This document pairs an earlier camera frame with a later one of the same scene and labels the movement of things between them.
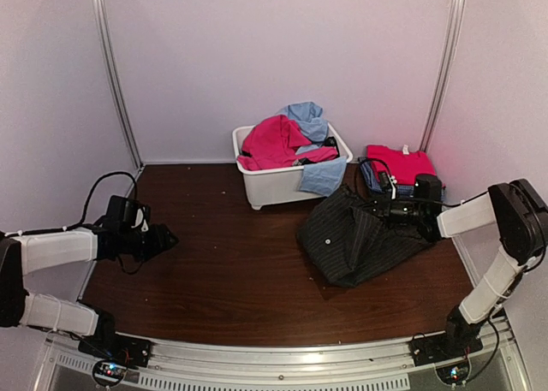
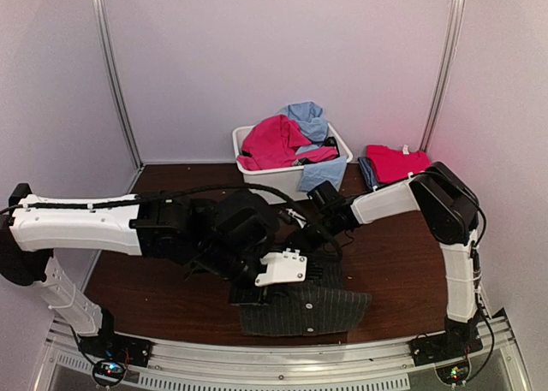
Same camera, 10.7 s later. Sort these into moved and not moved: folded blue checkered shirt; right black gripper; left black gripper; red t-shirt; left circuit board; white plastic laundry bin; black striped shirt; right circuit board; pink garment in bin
Moved: left black gripper; black striped shirt; right black gripper
Not moved: pink garment in bin; red t-shirt; left circuit board; folded blue checkered shirt; white plastic laundry bin; right circuit board
